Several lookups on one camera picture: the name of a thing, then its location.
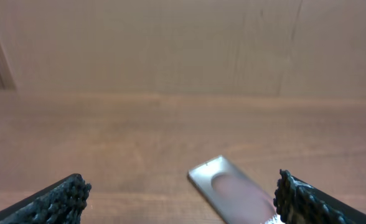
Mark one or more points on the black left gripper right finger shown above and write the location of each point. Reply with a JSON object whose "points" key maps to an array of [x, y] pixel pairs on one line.
{"points": [[298, 202]]}

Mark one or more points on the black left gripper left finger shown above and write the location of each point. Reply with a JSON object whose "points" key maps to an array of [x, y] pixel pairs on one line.
{"points": [[60, 203]]}

